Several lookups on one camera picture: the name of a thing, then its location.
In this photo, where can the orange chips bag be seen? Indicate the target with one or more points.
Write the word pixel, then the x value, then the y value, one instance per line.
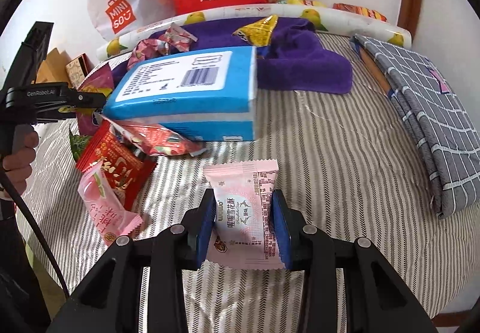
pixel 366 12

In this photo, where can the pink peach snack packet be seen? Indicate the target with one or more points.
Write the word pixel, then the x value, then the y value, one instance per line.
pixel 110 218

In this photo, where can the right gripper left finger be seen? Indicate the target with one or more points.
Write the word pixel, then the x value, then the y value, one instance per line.
pixel 130 272

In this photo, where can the green snack packet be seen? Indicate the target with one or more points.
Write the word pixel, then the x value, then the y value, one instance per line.
pixel 78 144

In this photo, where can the dark pink snack packet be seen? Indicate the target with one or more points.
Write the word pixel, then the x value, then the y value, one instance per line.
pixel 148 49

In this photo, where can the person's left hand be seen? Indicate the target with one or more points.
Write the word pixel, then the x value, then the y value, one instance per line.
pixel 18 164

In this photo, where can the striped grey mattress cover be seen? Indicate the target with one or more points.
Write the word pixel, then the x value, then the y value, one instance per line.
pixel 345 161

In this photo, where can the purple towel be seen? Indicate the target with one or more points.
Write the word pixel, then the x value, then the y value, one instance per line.
pixel 295 61

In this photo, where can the white pink floral candy packet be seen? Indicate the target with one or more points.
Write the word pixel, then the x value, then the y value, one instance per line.
pixel 178 38

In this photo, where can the yellow chips bag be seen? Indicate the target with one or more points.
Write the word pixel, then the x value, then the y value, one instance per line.
pixel 301 2

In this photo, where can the red snack packet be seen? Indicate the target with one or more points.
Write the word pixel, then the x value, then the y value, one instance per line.
pixel 125 172

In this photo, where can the pink yellow snack bag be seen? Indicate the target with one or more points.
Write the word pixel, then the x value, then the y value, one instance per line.
pixel 100 80

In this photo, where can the blue tissue pack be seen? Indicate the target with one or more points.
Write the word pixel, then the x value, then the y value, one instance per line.
pixel 205 95

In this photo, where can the light pink snowflake-crisp packet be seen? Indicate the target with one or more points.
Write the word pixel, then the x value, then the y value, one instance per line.
pixel 242 237

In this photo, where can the small yellow snack packet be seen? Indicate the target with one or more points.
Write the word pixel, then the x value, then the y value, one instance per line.
pixel 258 34

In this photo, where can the red foil candy wrapper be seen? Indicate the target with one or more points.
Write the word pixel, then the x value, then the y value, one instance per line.
pixel 155 140

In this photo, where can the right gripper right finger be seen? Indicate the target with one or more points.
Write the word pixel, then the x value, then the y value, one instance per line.
pixel 377 298

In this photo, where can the wooden chair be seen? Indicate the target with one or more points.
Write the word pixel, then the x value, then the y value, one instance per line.
pixel 60 68

